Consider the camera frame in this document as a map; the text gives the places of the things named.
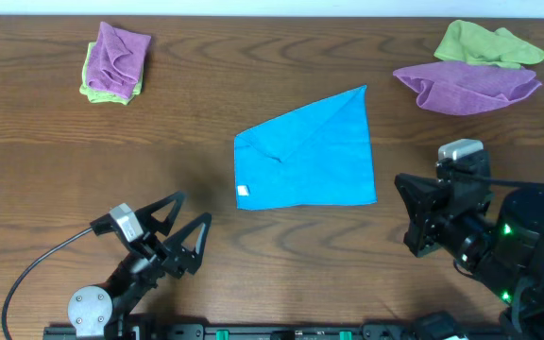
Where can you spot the blue microfibre cloth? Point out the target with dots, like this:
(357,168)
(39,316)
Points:
(319,154)

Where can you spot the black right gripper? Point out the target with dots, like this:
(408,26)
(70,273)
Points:
(435,219)

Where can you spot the folded purple cloth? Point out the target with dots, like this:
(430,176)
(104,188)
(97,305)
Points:
(116,61)

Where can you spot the white cloth label tag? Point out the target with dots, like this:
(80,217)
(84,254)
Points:
(242,190)

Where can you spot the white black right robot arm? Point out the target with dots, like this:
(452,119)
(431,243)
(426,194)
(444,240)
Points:
(506,256)

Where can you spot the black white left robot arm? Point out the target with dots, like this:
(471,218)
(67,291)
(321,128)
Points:
(100,311)

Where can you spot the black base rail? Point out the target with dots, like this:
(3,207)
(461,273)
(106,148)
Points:
(434,326)

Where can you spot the crumpled green cloth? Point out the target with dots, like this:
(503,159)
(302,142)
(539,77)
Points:
(473,44)

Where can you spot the folded green cloth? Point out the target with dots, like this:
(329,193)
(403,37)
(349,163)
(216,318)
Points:
(96,96)

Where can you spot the crumpled purple cloth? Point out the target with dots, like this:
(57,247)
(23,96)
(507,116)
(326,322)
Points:
(460,89)

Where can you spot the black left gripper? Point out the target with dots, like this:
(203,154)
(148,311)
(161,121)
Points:
(160,251)

